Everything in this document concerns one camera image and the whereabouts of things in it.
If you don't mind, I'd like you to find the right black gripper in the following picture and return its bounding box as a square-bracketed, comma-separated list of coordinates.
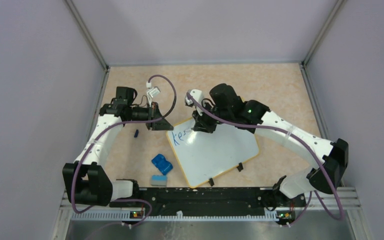
[192, 100, 232, 134]

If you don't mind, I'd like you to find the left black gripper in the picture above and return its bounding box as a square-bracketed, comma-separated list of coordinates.
[127, 101, 174, 131]

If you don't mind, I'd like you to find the yellow framed whiteboard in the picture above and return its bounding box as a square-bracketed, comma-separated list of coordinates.
[166, 117, 260, 189]

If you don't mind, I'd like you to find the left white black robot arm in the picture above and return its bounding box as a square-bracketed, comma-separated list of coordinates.
[62, 86, 174, 207]

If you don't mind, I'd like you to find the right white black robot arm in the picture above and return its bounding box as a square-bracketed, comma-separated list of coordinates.
[185, 83, 349, 206]

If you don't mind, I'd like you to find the grey blue toy brick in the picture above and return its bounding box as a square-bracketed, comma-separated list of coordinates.
[150, 175, 168, 187]

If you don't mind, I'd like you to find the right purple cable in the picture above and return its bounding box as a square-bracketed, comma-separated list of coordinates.
[185, 92, 345, 228]

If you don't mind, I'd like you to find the purple cable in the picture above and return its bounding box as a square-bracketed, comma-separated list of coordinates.
[70, 74, 178, 229]
[185, 92, 345, 228]

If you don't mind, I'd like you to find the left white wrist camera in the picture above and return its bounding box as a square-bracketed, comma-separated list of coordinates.
[146, 82, 161, 105]

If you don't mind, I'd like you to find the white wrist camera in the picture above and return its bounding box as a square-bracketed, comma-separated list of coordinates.
[184, 89, 205, 107]
[146, 82, 161, 105]

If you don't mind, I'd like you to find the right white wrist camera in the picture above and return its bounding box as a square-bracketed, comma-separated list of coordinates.
[184, 89, 205, 107]

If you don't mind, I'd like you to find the whiteboard wire stand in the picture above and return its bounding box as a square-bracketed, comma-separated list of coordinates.
[208, 162, 244, 187]

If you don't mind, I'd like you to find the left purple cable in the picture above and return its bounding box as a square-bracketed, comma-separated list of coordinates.
[70, 74, 178, 229]

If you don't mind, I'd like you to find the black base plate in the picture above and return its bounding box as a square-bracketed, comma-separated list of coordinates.
[109, 187, 306, 217]

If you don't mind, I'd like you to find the white slotted cable duct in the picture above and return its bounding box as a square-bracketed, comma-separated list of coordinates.
[71, 210, 279, 222]

